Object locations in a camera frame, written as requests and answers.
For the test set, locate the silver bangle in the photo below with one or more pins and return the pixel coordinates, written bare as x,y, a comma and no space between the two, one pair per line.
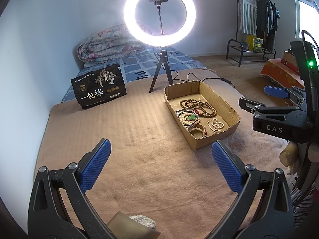
190,127

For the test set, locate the window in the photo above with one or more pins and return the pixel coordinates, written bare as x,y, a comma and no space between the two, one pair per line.
306,15

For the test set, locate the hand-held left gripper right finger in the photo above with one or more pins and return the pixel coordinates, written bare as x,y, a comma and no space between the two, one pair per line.
228,169

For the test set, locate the yellow crate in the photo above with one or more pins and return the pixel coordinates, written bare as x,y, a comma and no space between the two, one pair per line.
254,43

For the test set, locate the dark hanging clothes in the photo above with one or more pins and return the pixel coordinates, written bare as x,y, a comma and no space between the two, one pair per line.
266,17

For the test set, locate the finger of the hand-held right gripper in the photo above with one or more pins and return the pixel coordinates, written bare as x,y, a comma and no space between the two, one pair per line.
275,91
251,104

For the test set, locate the black snack bag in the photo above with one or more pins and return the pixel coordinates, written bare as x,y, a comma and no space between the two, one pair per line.
99,97

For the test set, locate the brown wide bangle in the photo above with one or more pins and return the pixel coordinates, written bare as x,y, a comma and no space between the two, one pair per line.
203,129

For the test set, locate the phone holder clamp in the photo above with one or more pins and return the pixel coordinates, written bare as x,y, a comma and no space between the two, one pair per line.
159,3

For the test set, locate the person's right hand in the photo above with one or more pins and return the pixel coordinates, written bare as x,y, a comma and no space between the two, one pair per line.
290,154

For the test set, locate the striped hanging towel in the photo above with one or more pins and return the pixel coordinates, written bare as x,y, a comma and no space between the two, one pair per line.
246,7

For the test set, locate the person's striped clothing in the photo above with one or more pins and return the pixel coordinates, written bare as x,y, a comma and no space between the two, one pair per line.
306,204

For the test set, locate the cardboard box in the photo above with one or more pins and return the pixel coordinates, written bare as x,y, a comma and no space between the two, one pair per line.
214,137

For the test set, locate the black clothes rack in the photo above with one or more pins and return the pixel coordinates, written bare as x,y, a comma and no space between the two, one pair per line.
235,44

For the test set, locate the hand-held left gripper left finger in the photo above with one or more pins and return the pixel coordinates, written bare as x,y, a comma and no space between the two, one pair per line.
96,164

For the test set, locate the floral quilt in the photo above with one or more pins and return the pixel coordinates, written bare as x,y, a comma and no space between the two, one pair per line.
104,44

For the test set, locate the black tripod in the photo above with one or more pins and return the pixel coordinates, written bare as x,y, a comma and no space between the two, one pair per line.
163,54

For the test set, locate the orange cloth covered furniture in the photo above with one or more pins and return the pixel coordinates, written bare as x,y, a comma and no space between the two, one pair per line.
276,72

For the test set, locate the person's left hand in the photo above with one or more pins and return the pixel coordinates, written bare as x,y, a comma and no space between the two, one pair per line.
142,221

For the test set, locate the blue patterned bed sheet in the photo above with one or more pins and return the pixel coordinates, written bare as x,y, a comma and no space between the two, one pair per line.
139,64

